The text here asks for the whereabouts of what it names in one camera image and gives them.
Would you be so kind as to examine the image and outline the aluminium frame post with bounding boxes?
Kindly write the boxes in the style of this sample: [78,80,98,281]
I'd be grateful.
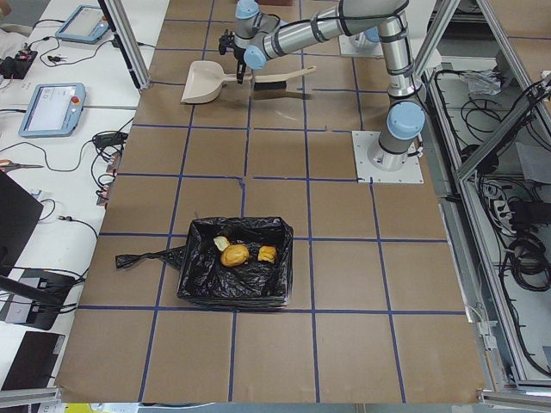
[98,0,151,90]

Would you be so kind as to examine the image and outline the white plastic dustpan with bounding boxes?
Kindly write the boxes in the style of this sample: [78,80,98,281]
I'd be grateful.
[181,60,237,104]

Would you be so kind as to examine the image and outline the near teach pendant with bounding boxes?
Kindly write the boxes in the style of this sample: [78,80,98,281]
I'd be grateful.
[18,83,86,138]

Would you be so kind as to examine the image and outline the black monitor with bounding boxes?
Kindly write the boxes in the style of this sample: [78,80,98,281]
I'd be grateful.
[0,172,43,276]

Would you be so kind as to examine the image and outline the teach pendant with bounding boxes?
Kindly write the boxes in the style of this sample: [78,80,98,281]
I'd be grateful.
[55,4,109,44]
[18,83,86,138]

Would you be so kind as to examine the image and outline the yellow bread piece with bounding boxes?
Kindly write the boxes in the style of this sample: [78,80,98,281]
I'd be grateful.
[257,245,277,263]
[213,236,231,252]

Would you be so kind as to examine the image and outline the far teach pendant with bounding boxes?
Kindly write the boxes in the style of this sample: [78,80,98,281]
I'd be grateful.
[55,4,109,44]

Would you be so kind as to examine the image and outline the orange handled scissors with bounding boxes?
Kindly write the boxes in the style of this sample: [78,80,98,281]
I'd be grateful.
[0,159,43,173]

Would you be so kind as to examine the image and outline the black bag lined bin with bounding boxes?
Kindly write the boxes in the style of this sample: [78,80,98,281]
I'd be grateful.
[115,217,294,309]

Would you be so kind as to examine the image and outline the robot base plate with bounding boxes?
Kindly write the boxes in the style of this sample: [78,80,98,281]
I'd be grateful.
[351,131,424,185]

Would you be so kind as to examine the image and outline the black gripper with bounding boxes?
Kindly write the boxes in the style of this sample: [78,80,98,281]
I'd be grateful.
[218,29,248,84]

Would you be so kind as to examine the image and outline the brown bread roll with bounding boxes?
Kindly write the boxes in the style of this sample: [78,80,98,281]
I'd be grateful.
[220,244,250,268]

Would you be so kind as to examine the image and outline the black electronics box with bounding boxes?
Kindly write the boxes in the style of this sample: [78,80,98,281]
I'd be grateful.
[1,51,38,79]

